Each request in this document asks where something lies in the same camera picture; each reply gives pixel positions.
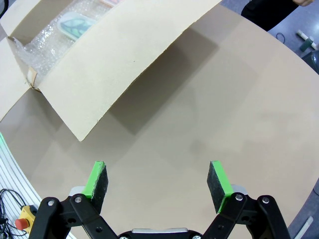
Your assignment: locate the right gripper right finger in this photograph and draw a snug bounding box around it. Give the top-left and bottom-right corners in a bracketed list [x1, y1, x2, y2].
[203, 160, 292, 239]

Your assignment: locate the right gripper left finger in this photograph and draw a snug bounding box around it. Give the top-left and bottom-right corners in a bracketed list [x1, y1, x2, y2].
[29, 161, 118, 239]

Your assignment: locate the cardboard shipping box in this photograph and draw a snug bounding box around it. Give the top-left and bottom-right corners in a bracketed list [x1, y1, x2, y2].
[0, 0, 224, 142]

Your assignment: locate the green clear glasses case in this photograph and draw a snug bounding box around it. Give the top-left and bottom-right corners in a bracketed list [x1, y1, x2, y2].
[57, 11, 97, 42]

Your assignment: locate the person's left hand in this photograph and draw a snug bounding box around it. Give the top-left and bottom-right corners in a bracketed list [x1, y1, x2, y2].
[293, 0, 319, 7]

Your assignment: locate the yellow emergency stop button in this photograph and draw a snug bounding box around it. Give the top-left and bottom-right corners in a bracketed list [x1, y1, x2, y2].
[14, 205, 38, 229]

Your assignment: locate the white floor strip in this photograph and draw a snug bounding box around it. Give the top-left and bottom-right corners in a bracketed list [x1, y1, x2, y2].
[295, 216, 314, 239]

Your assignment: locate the clear bubble wrap sheet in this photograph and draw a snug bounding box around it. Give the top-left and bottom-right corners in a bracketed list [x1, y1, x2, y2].
[13, 0, 115, 80]

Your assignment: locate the green block with wooden stick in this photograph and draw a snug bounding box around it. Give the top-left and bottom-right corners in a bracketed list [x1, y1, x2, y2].
[296, 29, 318, 52]

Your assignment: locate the person in maroon shirt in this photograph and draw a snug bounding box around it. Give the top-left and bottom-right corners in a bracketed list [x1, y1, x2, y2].
[241, 0, 300, 32]

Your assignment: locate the black cable bundle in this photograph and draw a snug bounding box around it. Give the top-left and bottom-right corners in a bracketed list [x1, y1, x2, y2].
[0, 188, 25, 239]

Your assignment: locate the white ribbed table frame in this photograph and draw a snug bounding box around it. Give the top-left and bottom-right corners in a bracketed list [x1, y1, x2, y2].
[0, 134, 73, 239]

